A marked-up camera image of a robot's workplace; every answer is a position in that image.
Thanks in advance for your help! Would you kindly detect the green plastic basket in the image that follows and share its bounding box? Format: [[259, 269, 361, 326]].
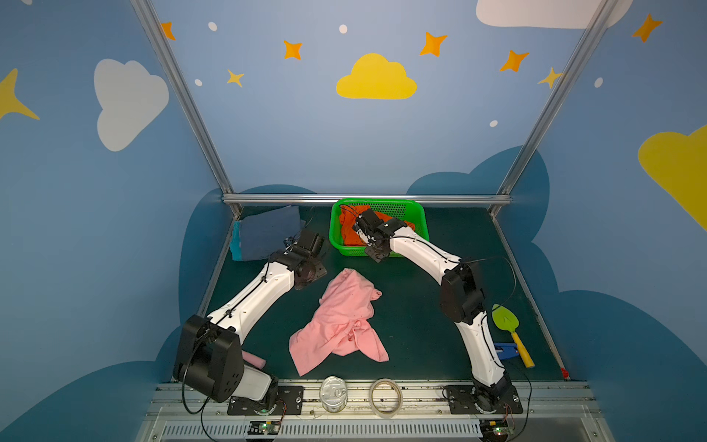
[[329, 198, 429, 257]]

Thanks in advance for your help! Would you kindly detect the pink t-shirt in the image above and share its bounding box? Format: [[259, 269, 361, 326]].
[[289, 268, 390, 376]]

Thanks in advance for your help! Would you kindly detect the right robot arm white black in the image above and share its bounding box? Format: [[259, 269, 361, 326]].
[[353, 209, 523, 414]]

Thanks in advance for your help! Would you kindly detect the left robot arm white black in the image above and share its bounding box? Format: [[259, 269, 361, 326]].
[[172, 229, 327, 413]]

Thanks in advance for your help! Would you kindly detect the orange t-shirt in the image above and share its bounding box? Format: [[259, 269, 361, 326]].
[[329, 200, 429, 256]]

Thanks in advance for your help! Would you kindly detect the folded blue-grey t-shirt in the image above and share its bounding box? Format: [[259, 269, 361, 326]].
[[239, 206, 302, 261]]

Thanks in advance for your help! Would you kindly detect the purple pink toy rake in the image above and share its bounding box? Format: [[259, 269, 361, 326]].
[[241, 351, 266, 369]]

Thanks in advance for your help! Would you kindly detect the green yellow toy shovel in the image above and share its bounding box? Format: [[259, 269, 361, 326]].
[[492, 304, 536, 368]]

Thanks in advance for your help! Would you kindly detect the blue stapler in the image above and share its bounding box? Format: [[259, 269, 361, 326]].
[[495, 343, 519, 361]]

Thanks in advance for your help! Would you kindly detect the left circuit board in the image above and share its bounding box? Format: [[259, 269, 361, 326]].
[[247, 421, 281, 436]]

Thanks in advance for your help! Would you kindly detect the circuit board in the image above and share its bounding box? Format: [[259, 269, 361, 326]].
[[480, 420, 515, 442], [247, 421, 281, 436]]

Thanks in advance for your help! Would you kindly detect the clear tape roll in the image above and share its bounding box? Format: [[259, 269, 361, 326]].
[[368, 379, 403, 419]]

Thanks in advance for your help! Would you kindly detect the right circuit board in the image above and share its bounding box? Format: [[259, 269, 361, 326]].
[[480, 420, 515, 442]]

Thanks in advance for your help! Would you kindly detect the aluminium frame back bar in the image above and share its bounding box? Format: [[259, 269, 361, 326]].
[[222, 192, 513, 207]]

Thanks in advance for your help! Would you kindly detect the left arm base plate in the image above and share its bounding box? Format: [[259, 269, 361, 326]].
[[226, 386, 304, 416]]

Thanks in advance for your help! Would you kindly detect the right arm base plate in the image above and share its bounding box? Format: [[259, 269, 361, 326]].
[[442, 384, 524, 414]]

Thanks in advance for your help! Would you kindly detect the aluminium frame left post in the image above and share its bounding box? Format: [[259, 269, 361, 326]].
[[130, 0, 242, 219]]

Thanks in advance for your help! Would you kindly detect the aluminium frame post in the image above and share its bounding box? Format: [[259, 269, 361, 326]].
[[489, 0, 619, 218], [130, 0, 242, 219]]

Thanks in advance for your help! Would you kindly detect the aluminium front rail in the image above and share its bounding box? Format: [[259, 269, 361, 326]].
[[136, 379, 614, 441]]

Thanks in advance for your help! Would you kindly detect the aluminium frame right post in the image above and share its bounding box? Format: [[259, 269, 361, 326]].
[[489, 0, 619, 218]]

